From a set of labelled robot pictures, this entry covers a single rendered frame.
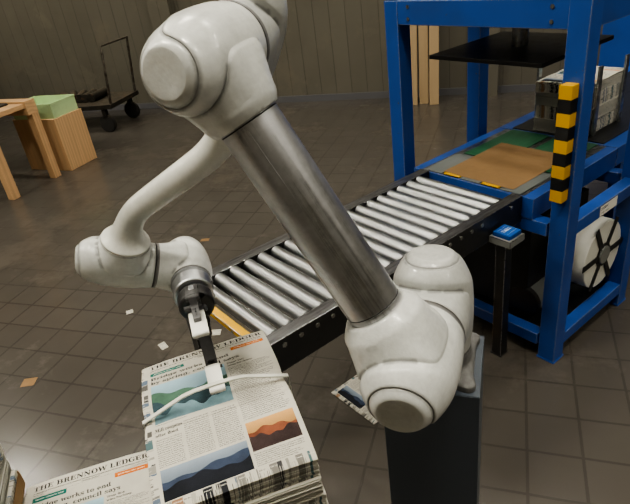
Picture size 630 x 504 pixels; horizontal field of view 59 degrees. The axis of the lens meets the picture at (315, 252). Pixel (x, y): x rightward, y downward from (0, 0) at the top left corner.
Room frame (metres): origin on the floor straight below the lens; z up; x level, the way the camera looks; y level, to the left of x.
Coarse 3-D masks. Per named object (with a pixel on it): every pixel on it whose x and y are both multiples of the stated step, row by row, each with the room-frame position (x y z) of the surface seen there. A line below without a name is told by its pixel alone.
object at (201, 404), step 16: (272, 368) 0.89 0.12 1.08; (240, 384) 0.86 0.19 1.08; (256, 384) 0.85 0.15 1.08; (272, 384) 0.84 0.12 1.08; (192, 400) 0.83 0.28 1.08; (208, 400) 0.82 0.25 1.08; (224, 400) 0.82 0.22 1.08; (240, 400) 0.81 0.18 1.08; (256, 400) 0.80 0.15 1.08; (144, 416) 0.81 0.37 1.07; (160, 416) 0.80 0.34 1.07; (176, 416) 0.79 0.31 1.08; (192, 416) 0.79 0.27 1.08
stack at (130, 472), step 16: (112, 464) 0.93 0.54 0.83; (128, 464) 0.92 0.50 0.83; (144, 464) 0.91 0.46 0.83; (48, 480) 0.91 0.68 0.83; (64, 480) 0.90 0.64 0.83; (80, 480) 0.89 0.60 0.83; (96, 480) 0.89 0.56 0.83; (112, 480) 0.88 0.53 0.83; (128, 480) 0.87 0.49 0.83; (144, 480) 0.87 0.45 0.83; (32, 496) 0.87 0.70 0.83; (48, 496) 0.86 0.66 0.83; (64, 496) 0.85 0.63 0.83; (80, 496) 0.85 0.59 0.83; (96, 496) 0.84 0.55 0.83; (112, 496) 0.84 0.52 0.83; (128, 496) 0.83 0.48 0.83; (144, 496) 0.83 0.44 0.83
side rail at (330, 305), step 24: (480, 216) 1.94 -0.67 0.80; (504, 216) 2.00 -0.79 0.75; (432, 240) 1.81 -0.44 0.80; (456, 240) 1.82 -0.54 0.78; (480, 240) 1.91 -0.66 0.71; (312, 312) 1.46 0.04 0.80; (336, 312) 1.47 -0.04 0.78; (288, 336) 1.36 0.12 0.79; (312, 336) 1.41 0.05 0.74; (336, 336) 1.46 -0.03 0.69; (288, 360) 1.35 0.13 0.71
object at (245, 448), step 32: (224, 416) 0.78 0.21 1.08; (256, 416) 0.77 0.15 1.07; (288, 416) 0.76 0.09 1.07; (160, 448) 0.72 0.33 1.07; (192, 448) 0.72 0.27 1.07; (224, 448) 0.71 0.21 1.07; (256, 448) 0.70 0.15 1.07; (288, 448) 0.69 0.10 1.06; (160, 480) 0.66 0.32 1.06; (192, 480) 0.65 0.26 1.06; (224, 480) 0.65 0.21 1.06; (256, 480) 0.64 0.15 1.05; (288, 480) 0.66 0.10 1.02; (320, 480) 0.67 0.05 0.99
